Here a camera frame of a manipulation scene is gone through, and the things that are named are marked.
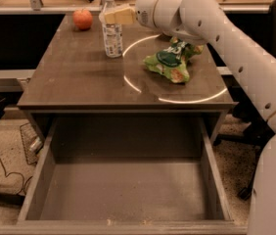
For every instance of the black wire basket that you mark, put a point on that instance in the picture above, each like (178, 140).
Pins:
(32, 144)

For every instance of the clear plastic water bottle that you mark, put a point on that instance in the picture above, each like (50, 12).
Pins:
(112, 32)

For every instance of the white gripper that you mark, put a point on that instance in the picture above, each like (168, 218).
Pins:
(144, 10)

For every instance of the black office chair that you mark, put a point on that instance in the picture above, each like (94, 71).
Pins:
(262, 29)

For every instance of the green chip bag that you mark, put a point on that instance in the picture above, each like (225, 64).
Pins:
(172, 61)

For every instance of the red apple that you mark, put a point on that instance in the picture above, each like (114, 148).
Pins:
(82, 19)

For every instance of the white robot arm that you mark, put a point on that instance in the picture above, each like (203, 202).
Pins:
(203, 21)

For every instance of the grey cabinet with drawer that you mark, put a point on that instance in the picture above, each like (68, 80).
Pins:
(75, 76)

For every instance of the open grey top drawer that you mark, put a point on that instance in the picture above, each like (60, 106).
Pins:
(126, 176)

